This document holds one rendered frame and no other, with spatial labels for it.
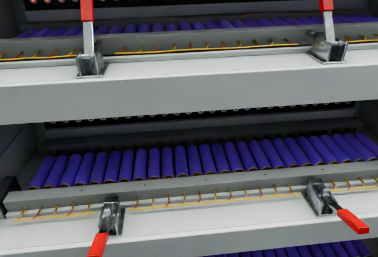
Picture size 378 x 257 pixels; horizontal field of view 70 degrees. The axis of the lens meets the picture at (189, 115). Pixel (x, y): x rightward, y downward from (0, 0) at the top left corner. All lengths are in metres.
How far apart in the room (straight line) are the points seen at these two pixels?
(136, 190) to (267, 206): 0.17
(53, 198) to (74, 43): 0.20
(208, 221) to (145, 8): 0.33
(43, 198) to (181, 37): 0.27
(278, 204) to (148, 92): 0.23
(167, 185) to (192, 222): 0.06
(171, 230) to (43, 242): 0.15
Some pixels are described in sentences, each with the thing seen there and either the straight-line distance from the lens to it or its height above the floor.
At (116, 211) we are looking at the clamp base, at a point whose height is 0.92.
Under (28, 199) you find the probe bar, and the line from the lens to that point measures 0.41.
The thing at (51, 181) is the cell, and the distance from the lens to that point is 0.43.
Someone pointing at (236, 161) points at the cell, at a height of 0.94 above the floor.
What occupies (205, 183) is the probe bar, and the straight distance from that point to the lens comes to 0.37.
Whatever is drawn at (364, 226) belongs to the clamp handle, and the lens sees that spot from 0.34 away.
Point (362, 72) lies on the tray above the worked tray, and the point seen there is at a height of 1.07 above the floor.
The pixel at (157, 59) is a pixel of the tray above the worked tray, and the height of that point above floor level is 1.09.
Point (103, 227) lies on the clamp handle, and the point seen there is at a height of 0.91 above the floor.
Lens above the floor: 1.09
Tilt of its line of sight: 12 degrees down
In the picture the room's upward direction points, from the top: 3 degrees counter-clockwise
